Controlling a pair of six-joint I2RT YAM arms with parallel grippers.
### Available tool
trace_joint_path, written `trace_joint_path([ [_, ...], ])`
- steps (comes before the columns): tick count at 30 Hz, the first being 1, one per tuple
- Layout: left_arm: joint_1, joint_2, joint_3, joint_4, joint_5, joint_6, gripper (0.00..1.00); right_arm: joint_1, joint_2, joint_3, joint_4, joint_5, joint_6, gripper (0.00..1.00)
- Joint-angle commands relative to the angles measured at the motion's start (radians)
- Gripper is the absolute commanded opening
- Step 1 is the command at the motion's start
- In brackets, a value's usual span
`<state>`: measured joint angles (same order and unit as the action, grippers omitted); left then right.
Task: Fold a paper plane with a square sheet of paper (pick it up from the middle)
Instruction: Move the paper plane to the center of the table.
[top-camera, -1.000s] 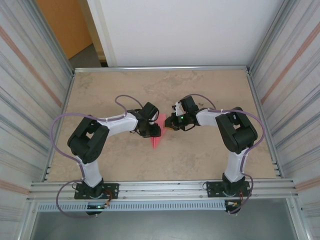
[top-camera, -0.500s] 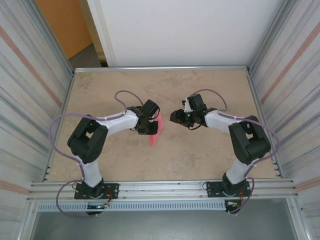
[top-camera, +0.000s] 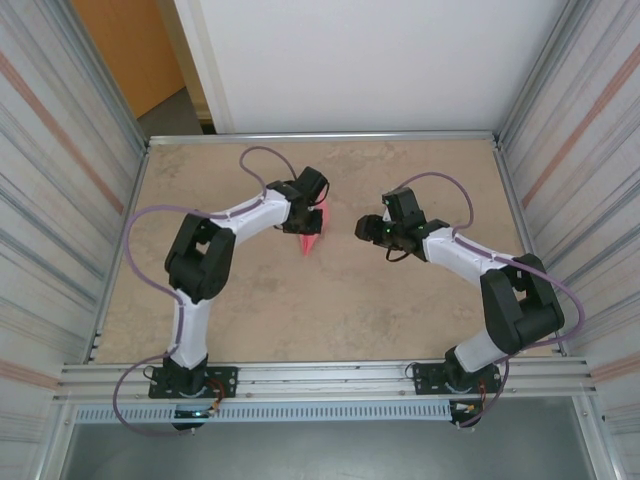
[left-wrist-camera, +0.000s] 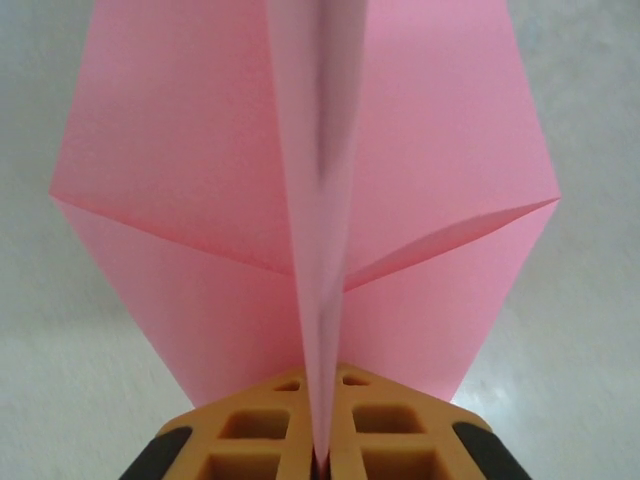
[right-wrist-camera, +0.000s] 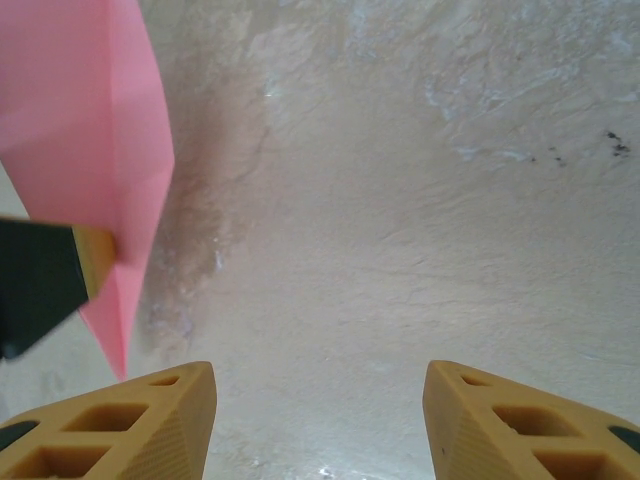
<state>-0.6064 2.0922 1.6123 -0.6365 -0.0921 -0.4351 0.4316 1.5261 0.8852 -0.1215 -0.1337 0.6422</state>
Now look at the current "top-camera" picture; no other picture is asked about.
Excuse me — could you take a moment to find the pink cloth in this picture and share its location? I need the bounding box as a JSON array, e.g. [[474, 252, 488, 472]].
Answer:
[[298, 199, 334, 257]]

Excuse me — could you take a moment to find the grey metal sheet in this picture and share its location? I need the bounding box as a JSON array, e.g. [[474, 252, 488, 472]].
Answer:
[[59, 422, 596, 480]]

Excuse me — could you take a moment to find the small board with green light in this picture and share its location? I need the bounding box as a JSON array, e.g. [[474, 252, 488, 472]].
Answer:
[[173, 407, 221, 420]]

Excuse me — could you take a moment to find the orange wooden door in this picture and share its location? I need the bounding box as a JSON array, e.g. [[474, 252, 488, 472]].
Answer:
[[72, 0, 187, 120]]

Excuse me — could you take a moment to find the short aluminium table rail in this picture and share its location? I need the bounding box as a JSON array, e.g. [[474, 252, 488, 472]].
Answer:
[[147, 130, 501, 147]]

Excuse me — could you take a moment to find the wide aluminium mounting rail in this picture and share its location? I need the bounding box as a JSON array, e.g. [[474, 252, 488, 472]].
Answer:
[[52, 355, 599, 406]]

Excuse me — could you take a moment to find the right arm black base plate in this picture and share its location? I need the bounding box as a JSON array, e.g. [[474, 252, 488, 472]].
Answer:
[[410, 360, 501, 396]]

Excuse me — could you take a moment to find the white door frame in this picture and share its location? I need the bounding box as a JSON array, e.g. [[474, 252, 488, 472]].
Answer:
[[172, 0, 236, 135]]

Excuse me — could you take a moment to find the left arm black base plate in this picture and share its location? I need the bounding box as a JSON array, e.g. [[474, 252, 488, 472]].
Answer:
[[148, 366, 238, 400]]

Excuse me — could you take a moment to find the slotted grey cable duct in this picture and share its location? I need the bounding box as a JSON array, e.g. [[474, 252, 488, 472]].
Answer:
[[73, 402, 454, 424]]

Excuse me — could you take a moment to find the striped metal enclosure panel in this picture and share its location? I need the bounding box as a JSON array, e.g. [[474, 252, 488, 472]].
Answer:
[[499, 0, 640, 480], [0, 0, 146, 480]]

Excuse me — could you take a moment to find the long aluminium side rail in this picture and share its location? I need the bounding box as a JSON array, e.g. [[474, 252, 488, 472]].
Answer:
[[492, 139, 569, 357], [89, 142, 151, 364]]

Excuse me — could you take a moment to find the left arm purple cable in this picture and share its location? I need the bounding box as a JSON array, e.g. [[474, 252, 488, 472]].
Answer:
[[112, 145, 299, 439]]

